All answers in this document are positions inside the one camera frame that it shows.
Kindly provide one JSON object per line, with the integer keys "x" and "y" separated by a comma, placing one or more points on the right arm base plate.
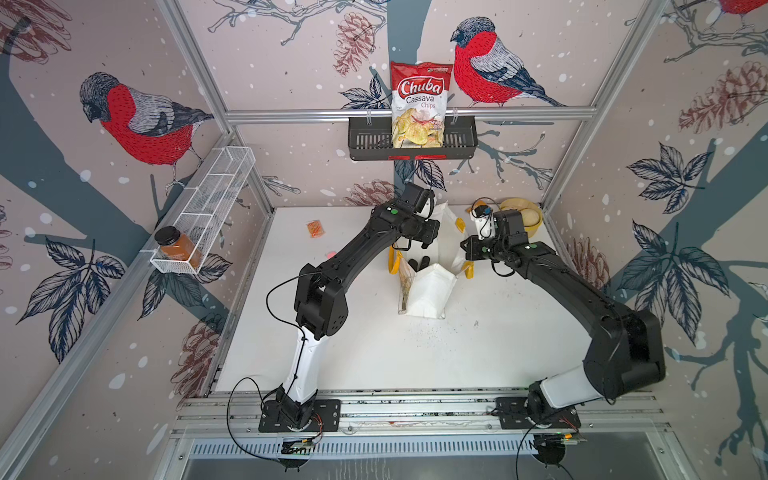
{"x": 518, "y": 413}

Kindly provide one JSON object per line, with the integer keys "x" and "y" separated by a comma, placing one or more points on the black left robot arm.
{"x": 320, "y": 298}

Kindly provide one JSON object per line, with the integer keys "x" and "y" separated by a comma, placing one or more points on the yellow bamboo steamer basket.
{"x": 532, "y": 215}

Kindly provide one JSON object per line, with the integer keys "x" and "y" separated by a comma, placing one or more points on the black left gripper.
{"x": 430, "y": 235}

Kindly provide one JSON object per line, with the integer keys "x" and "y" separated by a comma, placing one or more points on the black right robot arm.
{"x": 626, "y": 349}

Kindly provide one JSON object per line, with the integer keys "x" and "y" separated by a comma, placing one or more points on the white wire wall shelf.
{"x": 208, "y": 206}

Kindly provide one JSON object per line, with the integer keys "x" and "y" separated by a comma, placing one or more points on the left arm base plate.
{"x": 290, "y": 417}

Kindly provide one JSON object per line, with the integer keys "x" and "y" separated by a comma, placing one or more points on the orange sauce jar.
{"x": 178, "y": 246}

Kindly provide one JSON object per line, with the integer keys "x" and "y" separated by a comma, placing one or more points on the black wire wall basket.
{"x": 371, "y": 140}

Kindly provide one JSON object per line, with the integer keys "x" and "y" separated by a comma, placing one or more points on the white tote pouch yellow handles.
{"x": 425, "y": 293}

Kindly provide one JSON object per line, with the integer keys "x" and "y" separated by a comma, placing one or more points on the Chuba cassava chips bag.
{"x": 419, "y": 104}

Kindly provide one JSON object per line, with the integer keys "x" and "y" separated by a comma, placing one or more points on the orange snack packet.
{"x": 315, "y": 229}

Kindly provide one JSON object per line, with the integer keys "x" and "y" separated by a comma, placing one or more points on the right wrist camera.
{"x": 484, "y": 222}

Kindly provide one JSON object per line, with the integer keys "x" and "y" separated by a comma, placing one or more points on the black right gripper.
{"x": 470, "y": 248}

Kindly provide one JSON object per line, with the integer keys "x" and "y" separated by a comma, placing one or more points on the aluminium rail frame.
{"x": 375, "y": 424}

